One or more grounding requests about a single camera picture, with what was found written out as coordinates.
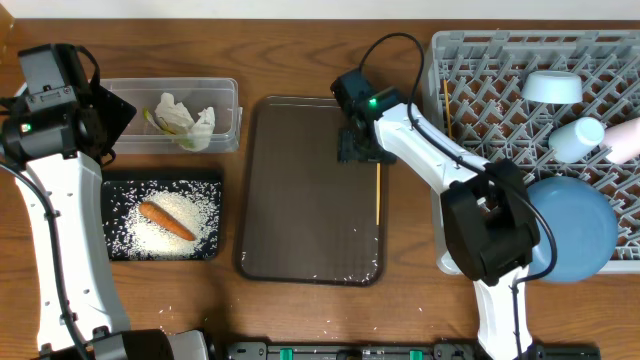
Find orange carrot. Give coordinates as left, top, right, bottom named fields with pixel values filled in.
left=138, top=202, right=196, bottom=241

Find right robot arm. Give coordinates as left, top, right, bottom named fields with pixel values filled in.
left=330, top=69, right=540, bottom=359

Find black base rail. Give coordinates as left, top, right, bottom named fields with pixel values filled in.
left=220, top=339, right=602, bottom=360

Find clear plastic bin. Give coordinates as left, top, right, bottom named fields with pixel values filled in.
left=101, top=77, right=242, bottom=154

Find light blue bowl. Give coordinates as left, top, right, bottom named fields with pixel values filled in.
left=521, top=70, right=583, bottom=105

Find wooden chopstick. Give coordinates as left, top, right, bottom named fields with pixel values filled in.
left=376, top=163, right=381, bottom=226
left=443, top=79, right=454, bottom=140

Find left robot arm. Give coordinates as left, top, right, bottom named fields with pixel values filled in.
left=1, top=44, right=214, bottom=359

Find dark blue plate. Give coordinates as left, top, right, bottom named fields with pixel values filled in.
left=528, top=176, right=618, bottom=283

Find grey dishwasher rack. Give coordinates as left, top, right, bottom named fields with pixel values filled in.
left=422, top=30, right=639, bottom=274

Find black plastic tray bin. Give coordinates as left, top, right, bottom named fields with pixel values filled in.
left=99, top=168, right=226, bottom=263

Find light blue cup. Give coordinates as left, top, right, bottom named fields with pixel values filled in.
left=548, top=117, right=605, bottom=163

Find white cup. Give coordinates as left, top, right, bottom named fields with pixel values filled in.
left=600, top=118, right=639, bottom=164

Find brown serving tray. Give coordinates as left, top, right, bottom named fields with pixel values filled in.
left=234, top=96, right=386, bottom=287

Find green foil snack wrapper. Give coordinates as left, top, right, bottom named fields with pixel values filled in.
left=143, top=108, right=195, bottom=151

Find white tissue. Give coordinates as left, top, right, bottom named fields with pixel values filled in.
left=153, top=93, right=216, bottom=152

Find pile of white rice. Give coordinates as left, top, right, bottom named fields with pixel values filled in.
left=104, top=179, right=223, bottom=261

